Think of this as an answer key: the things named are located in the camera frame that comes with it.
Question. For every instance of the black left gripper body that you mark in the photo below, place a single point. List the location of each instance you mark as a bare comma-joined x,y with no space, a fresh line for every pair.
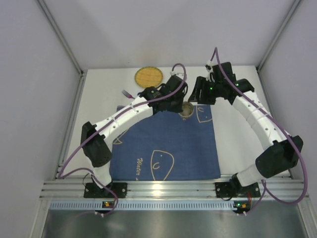
177,99

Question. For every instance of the left aluminium corner post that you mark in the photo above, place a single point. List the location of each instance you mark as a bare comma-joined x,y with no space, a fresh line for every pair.
54,25

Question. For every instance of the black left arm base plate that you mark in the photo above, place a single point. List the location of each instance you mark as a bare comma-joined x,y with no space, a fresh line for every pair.
92,190

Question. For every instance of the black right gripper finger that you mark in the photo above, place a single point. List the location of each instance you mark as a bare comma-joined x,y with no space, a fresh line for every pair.
196,93
207,99

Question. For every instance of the aluminium corner post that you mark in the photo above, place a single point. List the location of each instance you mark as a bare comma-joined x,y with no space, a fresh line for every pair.
54,25
295,5

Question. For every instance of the round yellow woven coaster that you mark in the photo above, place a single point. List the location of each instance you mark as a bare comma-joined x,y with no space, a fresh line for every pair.
148,76

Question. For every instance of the right aluminium corner post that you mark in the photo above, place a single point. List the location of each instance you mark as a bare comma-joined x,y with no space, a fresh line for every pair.
295,5

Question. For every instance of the aluminium front rail frame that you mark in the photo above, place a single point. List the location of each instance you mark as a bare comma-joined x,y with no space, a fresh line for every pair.
283,187

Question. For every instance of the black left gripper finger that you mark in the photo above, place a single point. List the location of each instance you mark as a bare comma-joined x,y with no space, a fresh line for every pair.
176,107
181,95

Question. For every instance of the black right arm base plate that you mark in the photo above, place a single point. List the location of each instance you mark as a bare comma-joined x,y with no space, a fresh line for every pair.
233,189

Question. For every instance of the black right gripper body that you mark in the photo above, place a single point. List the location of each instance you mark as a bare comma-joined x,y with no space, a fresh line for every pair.
201,90

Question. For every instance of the purple fork with patterned handle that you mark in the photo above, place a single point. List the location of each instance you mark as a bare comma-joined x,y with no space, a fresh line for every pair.
127,95

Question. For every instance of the blue cloth placemat with fish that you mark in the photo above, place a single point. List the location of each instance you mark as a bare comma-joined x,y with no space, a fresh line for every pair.
167,146

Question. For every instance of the perforated grey cable duct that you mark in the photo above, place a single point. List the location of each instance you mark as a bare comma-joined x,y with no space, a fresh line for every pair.
147,205

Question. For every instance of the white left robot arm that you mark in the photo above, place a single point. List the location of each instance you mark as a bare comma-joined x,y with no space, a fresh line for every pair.
97,139

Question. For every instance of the speckled ceramic cup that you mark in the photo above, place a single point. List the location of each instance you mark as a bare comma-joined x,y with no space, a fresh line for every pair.
187,110

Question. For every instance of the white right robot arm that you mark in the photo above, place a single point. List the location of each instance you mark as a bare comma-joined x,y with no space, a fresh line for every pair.
279,154

